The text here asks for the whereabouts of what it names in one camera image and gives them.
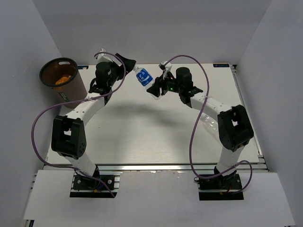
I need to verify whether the blue table label sticker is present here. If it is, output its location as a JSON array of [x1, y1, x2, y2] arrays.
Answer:
[[213, 63, 230, 68]]

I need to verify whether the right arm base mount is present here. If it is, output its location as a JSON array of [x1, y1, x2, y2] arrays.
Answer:
[[194, 174, 244, 201]]

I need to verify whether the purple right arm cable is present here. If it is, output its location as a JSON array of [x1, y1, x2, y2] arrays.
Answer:
[[163, 54, 253, 195]]

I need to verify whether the aluminium rail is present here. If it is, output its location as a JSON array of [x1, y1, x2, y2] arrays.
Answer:
[[230, 65, 269, 172], [44, 163, 228, 173]]

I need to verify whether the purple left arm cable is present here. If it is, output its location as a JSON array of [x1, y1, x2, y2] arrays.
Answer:
[[31, 51, 126, 198]]

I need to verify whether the small sticker near bin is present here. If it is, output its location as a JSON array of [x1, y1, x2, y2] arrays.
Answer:
[[78, 65, 89, 70]]

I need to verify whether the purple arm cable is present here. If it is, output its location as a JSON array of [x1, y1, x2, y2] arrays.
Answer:
[[31, 51, 126, 198], [163, 54, 253, 195]]

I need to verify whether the blue label clear bottle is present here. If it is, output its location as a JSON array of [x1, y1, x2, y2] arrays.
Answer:
[[133, 64, 161, 100]]

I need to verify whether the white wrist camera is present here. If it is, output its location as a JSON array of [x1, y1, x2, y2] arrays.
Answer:
[[159, 61, 172, 78], [94, 48, 114, 63]]

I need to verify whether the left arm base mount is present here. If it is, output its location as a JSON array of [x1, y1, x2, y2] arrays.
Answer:
[[70, 173, 120, 199]]

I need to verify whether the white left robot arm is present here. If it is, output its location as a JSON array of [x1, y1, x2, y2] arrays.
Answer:
[[51, 51, 136, 189]]

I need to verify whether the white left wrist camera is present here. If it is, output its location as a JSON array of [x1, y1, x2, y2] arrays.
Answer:
[[94, 48, 114, 63]]

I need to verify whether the aluminium front rail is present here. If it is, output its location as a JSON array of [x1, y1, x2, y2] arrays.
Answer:
[[44, 163, 228, 173]]

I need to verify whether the brown cylindrical bin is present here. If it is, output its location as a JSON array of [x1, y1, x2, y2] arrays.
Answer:
[[39, 57, 87, 108]]

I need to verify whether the aluminium right side rail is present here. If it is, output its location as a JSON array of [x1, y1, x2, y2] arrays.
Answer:
[[230, 65, 269, 172]]

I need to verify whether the clear bottle blue-white cap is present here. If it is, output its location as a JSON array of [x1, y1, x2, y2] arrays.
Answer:
[[200, 113, 219, 139]]

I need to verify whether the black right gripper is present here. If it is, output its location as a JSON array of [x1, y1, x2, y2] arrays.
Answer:
[[146, 71, 182, 98]]

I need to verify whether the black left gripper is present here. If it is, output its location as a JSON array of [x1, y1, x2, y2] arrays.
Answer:
[[107, 54, 136, 88]]

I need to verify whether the orange juice bottle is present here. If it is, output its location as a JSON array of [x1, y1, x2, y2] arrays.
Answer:
[[55, 78, 64, 85]]

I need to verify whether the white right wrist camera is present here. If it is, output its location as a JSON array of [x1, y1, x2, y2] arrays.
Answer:
[[159, 61, 172, 78]]

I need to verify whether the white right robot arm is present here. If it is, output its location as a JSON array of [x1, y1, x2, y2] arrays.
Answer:
[[147, 65, 254, 189]]

